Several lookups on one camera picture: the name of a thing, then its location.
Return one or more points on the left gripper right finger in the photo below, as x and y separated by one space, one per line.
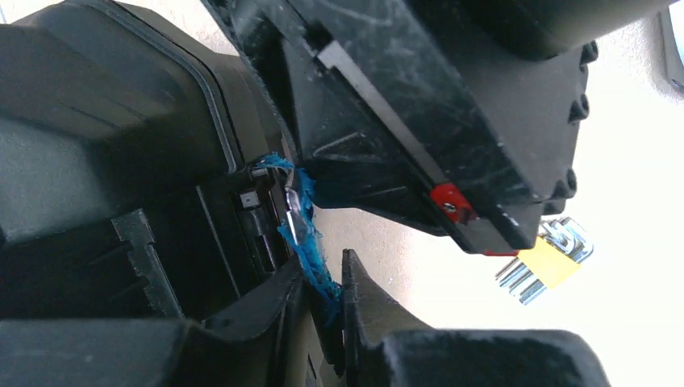
386 345

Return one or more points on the black plastic toolbox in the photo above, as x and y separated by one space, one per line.
129 186

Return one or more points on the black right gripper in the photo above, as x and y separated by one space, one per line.
456 118

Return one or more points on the yellow hex key set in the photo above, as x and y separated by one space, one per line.
562 245

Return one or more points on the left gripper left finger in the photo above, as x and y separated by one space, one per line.
254 342

